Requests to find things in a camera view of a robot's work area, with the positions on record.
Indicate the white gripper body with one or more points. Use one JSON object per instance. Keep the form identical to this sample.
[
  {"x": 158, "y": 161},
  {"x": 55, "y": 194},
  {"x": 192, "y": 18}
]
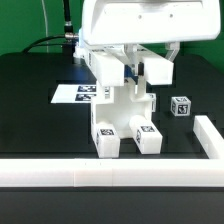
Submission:
[{"x": 114, "y": 22}]

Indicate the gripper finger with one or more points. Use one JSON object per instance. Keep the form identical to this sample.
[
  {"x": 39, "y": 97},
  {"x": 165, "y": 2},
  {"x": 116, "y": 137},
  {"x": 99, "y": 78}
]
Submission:
[
  {"x": 131, "y": 53},
  {"x": 172, "y": 50}
]

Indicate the white U-shaped fence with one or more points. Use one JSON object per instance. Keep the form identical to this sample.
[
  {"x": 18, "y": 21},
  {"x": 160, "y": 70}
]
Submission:
[{"x": 207, "y": 172}]

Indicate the white chair back frame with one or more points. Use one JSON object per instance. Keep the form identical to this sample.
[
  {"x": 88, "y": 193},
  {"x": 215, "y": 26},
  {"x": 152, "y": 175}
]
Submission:
[{"x": 110, "y": 65}]

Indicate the white tagged cube left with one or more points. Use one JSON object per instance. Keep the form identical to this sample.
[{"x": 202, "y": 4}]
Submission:
[{"x": 153, "y": 98}]

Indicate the white tagged cube right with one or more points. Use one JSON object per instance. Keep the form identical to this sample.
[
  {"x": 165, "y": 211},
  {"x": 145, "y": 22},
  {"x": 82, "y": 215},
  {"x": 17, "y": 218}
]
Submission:
[{"x": 180, "y": 106}]

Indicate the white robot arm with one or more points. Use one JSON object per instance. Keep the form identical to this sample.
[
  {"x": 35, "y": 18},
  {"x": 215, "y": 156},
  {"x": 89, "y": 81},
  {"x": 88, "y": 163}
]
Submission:
[{"x": 109, "y": 23}]

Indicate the white chair seat part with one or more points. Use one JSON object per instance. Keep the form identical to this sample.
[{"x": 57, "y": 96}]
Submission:
[{"x": 120, "y": 106}]

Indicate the white tagged cube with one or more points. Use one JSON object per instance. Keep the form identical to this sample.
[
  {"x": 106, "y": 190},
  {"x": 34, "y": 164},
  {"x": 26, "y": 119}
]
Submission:
[
  {"x": 180, "y": 106},
  {"x": 153, "y": 98}
]

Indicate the white fiducial marker plate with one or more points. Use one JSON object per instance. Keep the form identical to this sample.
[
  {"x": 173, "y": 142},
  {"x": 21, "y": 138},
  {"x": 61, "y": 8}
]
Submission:
[{"x": 73, "y": 93}]

